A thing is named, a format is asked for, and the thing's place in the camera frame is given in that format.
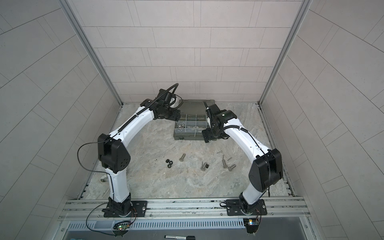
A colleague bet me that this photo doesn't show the green plastic organizer box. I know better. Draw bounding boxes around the green plastic organizer box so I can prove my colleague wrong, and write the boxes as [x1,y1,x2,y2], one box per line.
[173,100,215,141]

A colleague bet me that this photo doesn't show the white vent grille strip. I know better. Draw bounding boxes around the white vent grille strip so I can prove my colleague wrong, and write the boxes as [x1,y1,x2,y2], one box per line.
[68,218,245,231]

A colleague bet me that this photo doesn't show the right controller board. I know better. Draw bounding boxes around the right controller board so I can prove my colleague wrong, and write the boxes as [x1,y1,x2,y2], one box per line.
[243,219,260,234]

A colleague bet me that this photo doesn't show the black marker pen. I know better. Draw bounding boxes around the black marker pen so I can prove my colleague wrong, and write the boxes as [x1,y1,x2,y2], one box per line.
[164,235,196,240]

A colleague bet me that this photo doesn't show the black nut cluster left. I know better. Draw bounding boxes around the black nut cluster left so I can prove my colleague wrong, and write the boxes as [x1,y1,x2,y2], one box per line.
[166,159,173,168]

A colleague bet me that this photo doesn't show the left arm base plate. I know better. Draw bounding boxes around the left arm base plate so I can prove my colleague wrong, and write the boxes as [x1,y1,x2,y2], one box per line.
[102,201,148,218]

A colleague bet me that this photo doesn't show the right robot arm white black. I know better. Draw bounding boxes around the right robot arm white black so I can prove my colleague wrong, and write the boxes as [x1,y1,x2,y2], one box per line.
[202,103,283,214]

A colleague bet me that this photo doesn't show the aluminium mounting rail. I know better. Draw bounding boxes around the aluminium mounting rail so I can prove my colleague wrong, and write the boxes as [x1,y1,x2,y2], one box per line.
[58,197,310,221]

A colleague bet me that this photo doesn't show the thick silver hex bolt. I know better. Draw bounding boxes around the thick silver hex bolt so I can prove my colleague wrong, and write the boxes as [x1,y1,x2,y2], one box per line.
[228,164,237,172]

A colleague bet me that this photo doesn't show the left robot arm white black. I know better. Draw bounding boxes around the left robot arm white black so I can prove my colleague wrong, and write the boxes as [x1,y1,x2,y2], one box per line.
[95,83,181,217]

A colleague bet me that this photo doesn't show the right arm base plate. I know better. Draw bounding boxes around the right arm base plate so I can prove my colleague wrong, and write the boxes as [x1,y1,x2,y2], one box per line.
[220,199,268,216]

